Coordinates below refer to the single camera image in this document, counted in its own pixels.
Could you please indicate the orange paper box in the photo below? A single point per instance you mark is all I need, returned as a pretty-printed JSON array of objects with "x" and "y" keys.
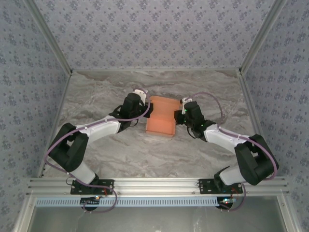
[{"x": 159, "y": 120}]

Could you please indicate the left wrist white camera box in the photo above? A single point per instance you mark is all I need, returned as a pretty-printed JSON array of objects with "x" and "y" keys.
[{"x": 141, "y": 93}]

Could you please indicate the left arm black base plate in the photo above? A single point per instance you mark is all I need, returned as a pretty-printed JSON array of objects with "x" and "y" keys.
[{"x": 82, "y": 189}]

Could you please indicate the aluminium mounting rail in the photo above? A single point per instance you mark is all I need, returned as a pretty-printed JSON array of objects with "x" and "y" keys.
[{"x": 154, "y": 184}]

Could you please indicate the black adapter bracket with LED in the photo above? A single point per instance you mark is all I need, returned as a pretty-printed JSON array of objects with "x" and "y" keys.
[
  {"x": 89, "y": 201},
  {"x": 225, "y": 202}
]

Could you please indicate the aluminium table side rail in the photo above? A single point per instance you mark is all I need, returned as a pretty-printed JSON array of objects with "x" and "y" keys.
[
  {"x": 251, "y": 101},
  {"x": 62, "y": 106}
]

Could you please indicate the grey metal panel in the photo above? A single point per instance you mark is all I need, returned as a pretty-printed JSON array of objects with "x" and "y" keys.
[{"x": 154, "y": 220}]

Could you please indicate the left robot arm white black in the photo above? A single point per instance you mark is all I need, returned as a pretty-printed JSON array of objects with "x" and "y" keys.
[{"x": 70, "y": 149}]

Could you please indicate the aluminium frame post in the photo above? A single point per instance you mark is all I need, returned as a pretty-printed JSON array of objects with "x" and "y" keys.
[
  {"x": 260, "y": 36},
  {"x": 50, "y": 36}
]

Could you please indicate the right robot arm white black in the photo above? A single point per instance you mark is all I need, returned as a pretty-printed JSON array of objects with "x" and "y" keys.
[{"x": 253, "y": 159}]

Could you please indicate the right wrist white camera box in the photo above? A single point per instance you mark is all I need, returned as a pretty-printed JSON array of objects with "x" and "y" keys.
[{"x": 186, "y": 99}]

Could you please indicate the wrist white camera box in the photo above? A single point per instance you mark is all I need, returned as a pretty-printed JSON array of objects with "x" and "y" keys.
[
  {"x": 186, "y": 99},
  {"x": 141, "y": 93}
]

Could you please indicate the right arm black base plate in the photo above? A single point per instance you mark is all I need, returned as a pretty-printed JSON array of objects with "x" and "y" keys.
[{"x": 207, "y": 187}]

